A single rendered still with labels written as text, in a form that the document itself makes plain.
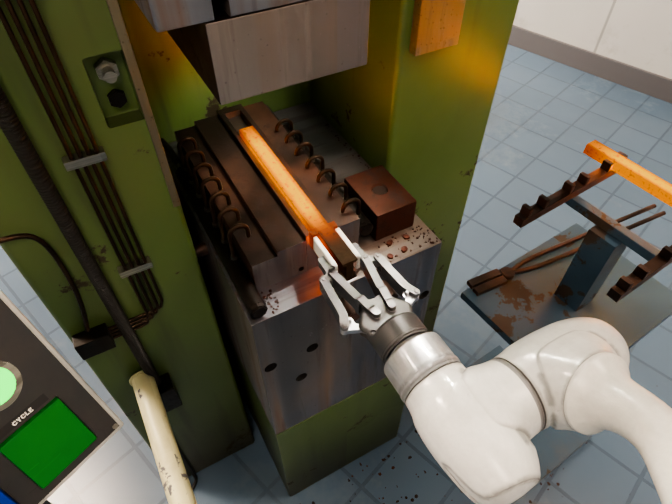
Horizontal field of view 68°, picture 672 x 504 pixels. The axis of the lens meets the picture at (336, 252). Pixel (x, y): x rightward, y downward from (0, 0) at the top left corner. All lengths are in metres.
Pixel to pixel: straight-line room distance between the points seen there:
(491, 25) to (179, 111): 0.65
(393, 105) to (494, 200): 1.57
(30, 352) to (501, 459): 0.54
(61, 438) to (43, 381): 0.07
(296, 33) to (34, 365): 0.48
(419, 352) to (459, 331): 1.30
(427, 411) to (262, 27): 0.47
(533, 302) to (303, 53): 0.79
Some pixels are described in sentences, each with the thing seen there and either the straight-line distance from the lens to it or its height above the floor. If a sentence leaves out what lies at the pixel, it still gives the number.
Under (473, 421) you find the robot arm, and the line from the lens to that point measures 0.61.
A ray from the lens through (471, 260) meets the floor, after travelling 2.18.
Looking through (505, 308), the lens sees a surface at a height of 0.68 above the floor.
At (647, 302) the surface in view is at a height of 0.68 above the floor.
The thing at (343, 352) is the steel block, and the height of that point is 0.69.
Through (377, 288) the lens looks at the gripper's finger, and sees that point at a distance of 0.74.
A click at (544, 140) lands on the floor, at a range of 2.94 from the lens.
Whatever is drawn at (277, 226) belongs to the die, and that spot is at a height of 0.99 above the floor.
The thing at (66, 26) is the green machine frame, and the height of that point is 1.33.
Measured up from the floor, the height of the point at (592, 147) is 0.95.
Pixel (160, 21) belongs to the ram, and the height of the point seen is 1.38.
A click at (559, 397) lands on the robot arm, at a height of 1.05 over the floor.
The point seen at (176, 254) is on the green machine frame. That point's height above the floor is 0.92.
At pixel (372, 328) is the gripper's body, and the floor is 1.01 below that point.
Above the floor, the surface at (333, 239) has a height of 1.02.
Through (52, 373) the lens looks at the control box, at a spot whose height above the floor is 1.06.
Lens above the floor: 1.59
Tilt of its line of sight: 48 degrees down
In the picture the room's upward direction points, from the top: straight up
